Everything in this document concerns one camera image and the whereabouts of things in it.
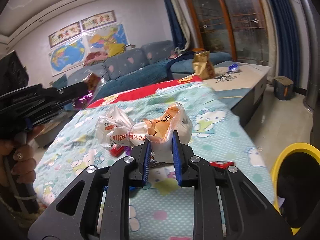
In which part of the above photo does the purple foil wrapper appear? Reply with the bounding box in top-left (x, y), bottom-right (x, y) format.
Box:
top-left (74, 73), bottom-right (102, 111)

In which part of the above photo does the red snack wrapper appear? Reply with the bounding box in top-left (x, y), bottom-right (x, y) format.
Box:
top-left (210, 161), bottom-right (235, 169)

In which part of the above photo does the white plastic snack bag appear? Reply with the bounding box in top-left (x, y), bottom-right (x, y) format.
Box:
top-left (95, 102), bottom-right (192, 164)

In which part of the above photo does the yellow rimmed trash bin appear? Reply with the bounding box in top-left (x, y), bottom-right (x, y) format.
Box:
top-left (270, 142), bottom-right (319, 239)

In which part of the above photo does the person's left hand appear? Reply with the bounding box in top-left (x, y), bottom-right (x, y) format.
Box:
top-left (1, 125), bottom-right (45, 187)

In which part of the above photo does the world map poster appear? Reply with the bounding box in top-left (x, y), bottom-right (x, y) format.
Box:
top-left (48, 37), bottom-right (87, 76)

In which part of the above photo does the pink red clothes pile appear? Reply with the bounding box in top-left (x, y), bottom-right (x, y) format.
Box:
top-left (84, 51), bottom-right (108, 66)

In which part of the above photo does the left calligraphy banner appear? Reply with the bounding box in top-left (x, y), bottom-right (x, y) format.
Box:
top-left (49, 22), bottom-right (81, 48)

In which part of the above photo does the calligraphy banner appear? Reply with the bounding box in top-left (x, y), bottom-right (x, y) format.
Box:
top-left (49, 22), bottom-right (81, 48)
top-left (81, 10), bottom-right (117, 31)

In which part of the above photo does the China map poster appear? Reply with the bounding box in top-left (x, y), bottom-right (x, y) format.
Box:
top-left (84, 23), bottom-right (130, 53)

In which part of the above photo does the yellow cushion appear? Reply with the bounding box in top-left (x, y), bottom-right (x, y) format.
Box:
top-left (105, 43), bottom-right (125, 57)

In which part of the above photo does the Hello Kitty blanket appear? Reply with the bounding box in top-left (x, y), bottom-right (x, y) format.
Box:
top-left (32, 81), bottom-right (276, 240)

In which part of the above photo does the right calligraphy banner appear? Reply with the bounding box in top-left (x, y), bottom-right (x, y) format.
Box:
top-left (81, 10), bottom-right (117, 31)

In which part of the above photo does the blue sectional sofa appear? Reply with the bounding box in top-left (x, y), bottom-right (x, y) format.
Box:
top-left (51, 39), bottom-right (233, 111)

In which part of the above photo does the grey coffee table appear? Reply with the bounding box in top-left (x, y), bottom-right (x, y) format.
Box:
top-left (204, 61), bottom-right (270, 127)

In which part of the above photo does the small dark stool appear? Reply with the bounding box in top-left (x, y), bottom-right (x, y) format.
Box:
top-left (273, 76), bottom-right (293, 101)

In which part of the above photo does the red cloth under blanket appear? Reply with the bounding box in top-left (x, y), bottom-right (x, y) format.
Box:
top-left (87, 74), bottom-right (202, 108)

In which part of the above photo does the grey tower air conditioner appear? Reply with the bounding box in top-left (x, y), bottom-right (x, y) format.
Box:
top-left (298, 0), bottom-right (319, 112)

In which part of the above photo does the left blue curtain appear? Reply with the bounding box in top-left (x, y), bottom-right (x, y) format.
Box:
top-left (164, 0), bottom-right (187, 50)

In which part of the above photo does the blue curtain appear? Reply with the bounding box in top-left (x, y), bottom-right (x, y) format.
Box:
top-left (269, 0), bottom-right (300, 87)
top-left (164, 0), bottom-right (187, 50)

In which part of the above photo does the blue crumpled wrapper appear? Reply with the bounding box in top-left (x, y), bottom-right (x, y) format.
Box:
top-left (228, 63), bottom-right (240, 73)

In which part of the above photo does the brown paper bag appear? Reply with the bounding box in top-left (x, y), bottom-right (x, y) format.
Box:
top-left (193, 51), bottom-right (215, 80)

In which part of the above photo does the wooden glass sliding door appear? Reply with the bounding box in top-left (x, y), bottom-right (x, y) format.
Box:
top-left (186, 0), bottom-right (269, 66)

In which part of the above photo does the right blue curtain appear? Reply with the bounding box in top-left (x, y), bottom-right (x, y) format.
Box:
top-left (269, 0), bottom-right (300, 87)

